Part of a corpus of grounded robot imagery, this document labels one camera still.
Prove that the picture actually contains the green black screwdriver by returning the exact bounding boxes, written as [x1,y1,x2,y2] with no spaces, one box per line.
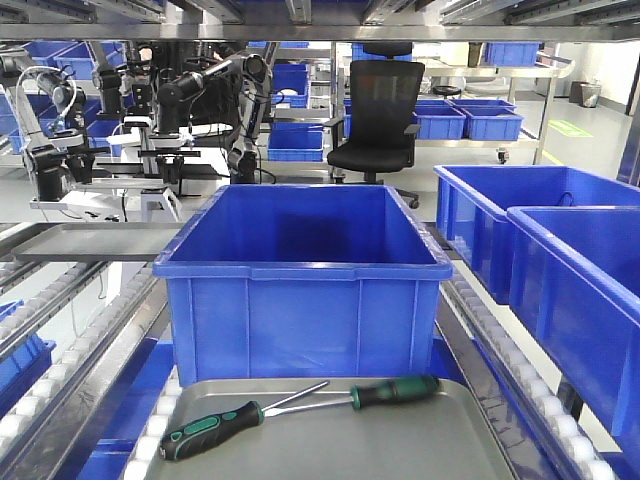
[158,380,330,461]
[261,375,441,418]

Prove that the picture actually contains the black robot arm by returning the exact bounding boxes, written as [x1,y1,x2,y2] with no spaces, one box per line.
[156,53,272,184]

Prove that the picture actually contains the blue bin behind tray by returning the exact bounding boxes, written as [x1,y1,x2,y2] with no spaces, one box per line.
[153,185,453,386]

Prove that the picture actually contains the grey metal tray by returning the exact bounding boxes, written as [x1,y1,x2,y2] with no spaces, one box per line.
[147,379,514,479]
[11,222,182,262]

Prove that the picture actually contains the black office chair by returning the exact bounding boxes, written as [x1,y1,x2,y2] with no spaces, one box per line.
[326,41,425,185]

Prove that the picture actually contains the blue bin far right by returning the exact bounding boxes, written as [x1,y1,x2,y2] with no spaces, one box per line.
[434,165,639,305]

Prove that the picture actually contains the blue bin near right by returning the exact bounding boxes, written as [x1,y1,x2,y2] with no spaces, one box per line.
[508,206,639,456]

